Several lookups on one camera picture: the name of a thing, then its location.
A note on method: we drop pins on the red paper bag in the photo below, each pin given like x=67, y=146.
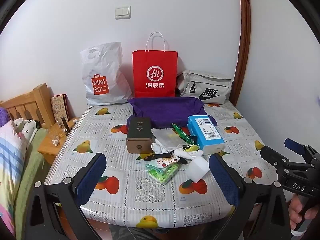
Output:
x=155, y=62

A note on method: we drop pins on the green snack packet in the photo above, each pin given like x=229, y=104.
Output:
x=183, y=132

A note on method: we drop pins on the dark green tin box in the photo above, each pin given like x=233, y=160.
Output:
x=138, y=130

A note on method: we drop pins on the yellow pouch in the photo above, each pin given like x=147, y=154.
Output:
x=193, y=148

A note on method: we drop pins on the white plastic shopping bag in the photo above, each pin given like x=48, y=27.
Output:
x=105, y=62

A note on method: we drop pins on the person's right hand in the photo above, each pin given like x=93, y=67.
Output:
x=296, y=208

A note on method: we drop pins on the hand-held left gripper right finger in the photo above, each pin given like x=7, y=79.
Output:
x=223, y=177

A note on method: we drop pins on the wooden headboard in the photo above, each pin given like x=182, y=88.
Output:
x=30, y=100

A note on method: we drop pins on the purple towel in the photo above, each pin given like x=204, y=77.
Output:
x=167, y=110

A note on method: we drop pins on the striped colourful blanket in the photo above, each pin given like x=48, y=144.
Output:
x=11, y=160

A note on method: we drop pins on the small white figure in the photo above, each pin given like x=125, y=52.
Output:
x=55, y=143

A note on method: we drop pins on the white light switch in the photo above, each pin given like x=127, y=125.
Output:
x=122, y=12

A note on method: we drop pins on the dotted white pillow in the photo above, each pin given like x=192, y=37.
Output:
x=28, y=130

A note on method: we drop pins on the patterned book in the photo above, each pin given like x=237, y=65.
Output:
x=58, y=110

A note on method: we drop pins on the blue tissue box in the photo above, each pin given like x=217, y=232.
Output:
x=207, y=130

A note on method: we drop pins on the dark small bottle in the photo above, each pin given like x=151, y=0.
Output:
x=65, y=125

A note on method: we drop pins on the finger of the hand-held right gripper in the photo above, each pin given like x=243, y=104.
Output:
x=272, y=156
x=295, y=145

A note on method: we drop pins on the grey waist bag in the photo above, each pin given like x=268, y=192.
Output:
x=212, y=80

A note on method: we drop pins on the glass ornament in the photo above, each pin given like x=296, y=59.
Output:
x=56, y=132

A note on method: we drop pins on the wooden nightstand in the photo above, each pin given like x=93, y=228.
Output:
x=50, y=150

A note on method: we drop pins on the fruit print tablecloth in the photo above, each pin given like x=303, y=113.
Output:
x=120, y=205

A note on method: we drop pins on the white sponge block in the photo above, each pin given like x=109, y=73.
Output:
x=198, y=168

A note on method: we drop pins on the fruit print wipes packet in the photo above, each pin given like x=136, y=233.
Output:
x=167, y=160

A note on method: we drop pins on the green floss pick packet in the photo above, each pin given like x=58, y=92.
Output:
x=162, y=173

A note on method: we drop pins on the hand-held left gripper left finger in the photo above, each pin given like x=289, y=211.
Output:
x=92, y=177

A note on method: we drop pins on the purple knitted cloth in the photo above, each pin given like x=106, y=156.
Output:
x=4, y=117

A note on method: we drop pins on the wooden door frame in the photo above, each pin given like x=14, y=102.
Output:
x=243, y=42

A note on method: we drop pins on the clear plastic bag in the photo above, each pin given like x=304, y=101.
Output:
x=167, y=137

